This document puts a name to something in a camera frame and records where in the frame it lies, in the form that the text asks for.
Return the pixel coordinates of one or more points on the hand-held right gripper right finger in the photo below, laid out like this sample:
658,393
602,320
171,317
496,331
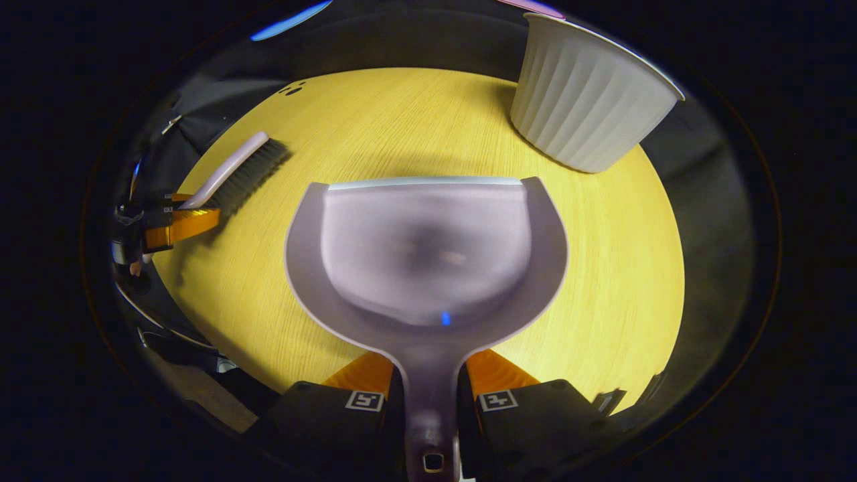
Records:
535,422

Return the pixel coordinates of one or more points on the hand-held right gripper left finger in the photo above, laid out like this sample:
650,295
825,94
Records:
321,422

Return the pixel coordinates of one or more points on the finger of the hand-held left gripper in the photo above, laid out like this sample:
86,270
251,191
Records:
191,225
175,199

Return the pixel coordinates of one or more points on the small pale purple broom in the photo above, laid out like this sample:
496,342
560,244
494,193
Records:
234,171

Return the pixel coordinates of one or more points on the pale purple dustpan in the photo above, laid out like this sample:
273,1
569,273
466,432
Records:
428,268

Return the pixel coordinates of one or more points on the white ribbed garbage bin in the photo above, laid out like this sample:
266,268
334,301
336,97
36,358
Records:
589,100

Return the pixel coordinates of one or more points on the wooden desktop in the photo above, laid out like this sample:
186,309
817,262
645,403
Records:
602,268

